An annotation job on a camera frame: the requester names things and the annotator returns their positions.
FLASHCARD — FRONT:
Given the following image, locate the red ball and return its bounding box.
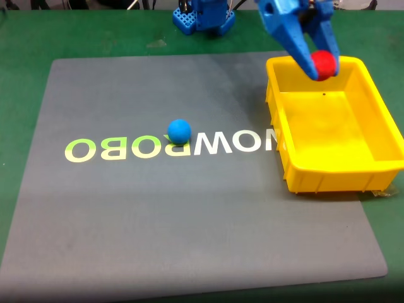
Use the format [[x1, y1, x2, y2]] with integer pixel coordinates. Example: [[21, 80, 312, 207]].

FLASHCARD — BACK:
[[311, 49, 337, 82]]

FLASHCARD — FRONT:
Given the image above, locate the yellow plastic bin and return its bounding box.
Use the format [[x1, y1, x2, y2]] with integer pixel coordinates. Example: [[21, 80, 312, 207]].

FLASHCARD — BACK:
[[264, 55, 404, 195]]

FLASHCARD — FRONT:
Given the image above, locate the blue ball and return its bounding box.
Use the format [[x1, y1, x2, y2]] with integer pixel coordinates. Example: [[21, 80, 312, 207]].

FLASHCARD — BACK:
[[167, 119, 193, 145]]

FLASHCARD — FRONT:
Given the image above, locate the clear tape piece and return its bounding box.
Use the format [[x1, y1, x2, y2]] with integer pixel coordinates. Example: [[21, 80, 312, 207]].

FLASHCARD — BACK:
[[371, 184, 400, 199]]

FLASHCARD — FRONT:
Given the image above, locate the grey mat with lettering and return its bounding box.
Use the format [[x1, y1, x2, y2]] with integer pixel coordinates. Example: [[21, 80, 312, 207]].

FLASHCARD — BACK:
[[0, 50, 389, 302]]

